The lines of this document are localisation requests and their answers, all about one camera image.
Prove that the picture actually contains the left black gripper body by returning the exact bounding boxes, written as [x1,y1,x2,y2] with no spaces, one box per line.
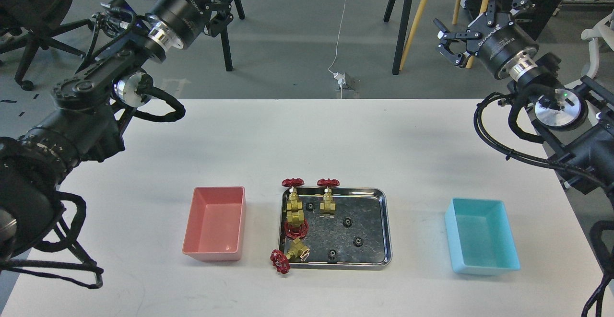
[145,0,221,50]

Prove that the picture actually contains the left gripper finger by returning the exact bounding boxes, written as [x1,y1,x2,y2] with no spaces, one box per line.
[205,0,233,37]

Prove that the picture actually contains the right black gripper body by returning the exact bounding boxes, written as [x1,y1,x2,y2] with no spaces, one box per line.
[468,12,539,80]

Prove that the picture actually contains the brass valve red wheel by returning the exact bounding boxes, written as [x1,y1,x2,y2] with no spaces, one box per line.
[283,210,309,240]

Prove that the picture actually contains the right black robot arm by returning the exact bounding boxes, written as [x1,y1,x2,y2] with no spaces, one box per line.
[434,0,614,200]

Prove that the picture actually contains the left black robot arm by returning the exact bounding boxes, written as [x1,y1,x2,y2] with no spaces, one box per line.
[0,0,244,289]

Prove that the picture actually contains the blue plastic box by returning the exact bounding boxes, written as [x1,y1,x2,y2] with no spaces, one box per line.
[445,198,520,276]

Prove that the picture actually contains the brass valve back right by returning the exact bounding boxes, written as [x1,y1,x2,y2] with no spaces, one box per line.
[317,178,340,217]

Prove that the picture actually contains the brass valve back left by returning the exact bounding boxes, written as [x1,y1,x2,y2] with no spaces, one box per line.
[282,178,305,212]

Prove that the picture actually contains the pink plastic box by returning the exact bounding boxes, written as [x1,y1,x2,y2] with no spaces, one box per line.
[182,186,246,262]

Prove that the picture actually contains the black gear front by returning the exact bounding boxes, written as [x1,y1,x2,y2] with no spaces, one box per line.
[327,249,337,261]

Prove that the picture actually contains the brass valve front left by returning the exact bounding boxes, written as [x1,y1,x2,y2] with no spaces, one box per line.
[270,238,310,274]

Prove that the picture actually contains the black stool legs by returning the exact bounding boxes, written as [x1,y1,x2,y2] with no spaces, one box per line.
[213,0,245,71]

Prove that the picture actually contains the black and wood easel legs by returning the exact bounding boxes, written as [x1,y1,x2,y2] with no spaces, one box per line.
[382,0,488,76]

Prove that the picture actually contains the black office chair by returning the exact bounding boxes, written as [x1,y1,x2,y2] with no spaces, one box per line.
[0,0,94,91]

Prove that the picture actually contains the metal tray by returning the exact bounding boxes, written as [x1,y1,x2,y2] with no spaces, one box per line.
[277,187,392,270]

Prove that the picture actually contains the white power adapter with cable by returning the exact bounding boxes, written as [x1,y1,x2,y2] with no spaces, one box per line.
[327,0,349,99]

